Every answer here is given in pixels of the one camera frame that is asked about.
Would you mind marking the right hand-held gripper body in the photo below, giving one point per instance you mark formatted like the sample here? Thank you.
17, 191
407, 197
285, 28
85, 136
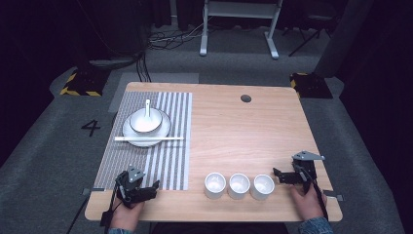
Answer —
305, 169

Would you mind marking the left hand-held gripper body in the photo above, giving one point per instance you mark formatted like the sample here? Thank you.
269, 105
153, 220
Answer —
131, 187

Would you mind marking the person's left hand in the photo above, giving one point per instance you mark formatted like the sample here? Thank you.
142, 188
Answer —
127, 216

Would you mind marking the person's right hand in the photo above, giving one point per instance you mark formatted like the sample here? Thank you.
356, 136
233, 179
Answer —
307, 204

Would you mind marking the white cup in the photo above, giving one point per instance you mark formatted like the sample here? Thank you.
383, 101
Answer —
262, 188
214, 187
239, 187

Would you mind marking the grey striped placemat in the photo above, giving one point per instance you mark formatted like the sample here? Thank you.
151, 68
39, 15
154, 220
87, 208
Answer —
165, 162

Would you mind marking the grey tape strip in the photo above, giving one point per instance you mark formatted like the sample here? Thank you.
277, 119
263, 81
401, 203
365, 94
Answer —
334, 196
92, 191

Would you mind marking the white plate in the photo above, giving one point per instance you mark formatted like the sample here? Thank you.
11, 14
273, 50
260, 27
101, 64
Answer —
142, 142

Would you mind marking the white chopsticks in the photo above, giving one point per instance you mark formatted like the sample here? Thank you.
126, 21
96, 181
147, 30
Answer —
149, 138

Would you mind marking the white bowl with dark rim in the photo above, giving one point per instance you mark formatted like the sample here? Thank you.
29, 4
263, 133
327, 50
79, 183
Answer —
142, 123

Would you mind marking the white ceramic spoon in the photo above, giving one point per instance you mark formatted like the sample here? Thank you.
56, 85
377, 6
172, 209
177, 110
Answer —
148, 109

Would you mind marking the black tripod stand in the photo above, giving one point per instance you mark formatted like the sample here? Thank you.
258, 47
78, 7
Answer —
307, 39

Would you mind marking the black yellow striped base plate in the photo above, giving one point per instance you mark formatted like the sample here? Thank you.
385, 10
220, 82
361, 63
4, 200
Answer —
84, 83
311, 86

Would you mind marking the white metal desk frame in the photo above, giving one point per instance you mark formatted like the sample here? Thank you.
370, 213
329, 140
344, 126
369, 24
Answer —
240, 9

